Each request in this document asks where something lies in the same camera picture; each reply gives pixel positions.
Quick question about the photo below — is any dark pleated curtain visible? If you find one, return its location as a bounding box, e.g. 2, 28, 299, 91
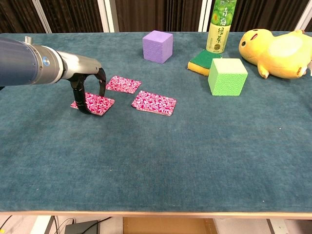
0, 0, 312, 34

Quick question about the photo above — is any yellow plush toy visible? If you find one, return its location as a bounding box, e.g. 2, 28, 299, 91
238, 28, 312, 79

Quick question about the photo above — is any green foam cube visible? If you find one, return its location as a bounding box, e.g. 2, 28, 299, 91
208, 58, 249, 97

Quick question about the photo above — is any brown cardboard box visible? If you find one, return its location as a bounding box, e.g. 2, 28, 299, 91
122, 216, 217, 234

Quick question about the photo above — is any teal table cloth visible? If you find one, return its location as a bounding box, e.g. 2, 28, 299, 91
0, 31, 312, 213

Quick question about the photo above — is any black cable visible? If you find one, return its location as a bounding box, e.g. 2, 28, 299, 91
85, 216, 113, 232

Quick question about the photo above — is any yellow green sponge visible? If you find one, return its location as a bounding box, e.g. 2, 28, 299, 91
187, 49, 223, 77

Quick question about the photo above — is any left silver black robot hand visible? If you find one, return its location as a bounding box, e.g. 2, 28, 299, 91
63, 51, 107, 117

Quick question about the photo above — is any green tea bottle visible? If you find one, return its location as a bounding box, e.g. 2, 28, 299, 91
206, 0, 237, 54

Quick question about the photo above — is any purple foam cube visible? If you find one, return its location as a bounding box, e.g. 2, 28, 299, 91
142, 30, 174, 64

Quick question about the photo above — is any white table leg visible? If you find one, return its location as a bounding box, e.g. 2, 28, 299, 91
267, 218, 287, 234
30, 215, 53, 234

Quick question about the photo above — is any white frame post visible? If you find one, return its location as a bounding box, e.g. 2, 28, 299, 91
197, 0, 213, 32
97, 0, 119, 33
296, 0, 312, 32
31, 0, 53, 34

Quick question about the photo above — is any dark grey box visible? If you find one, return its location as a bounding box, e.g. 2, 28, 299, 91
64, 220, 100, 234

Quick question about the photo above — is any pink patterned card stack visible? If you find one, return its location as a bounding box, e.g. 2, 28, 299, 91
105, 75, 142, 95

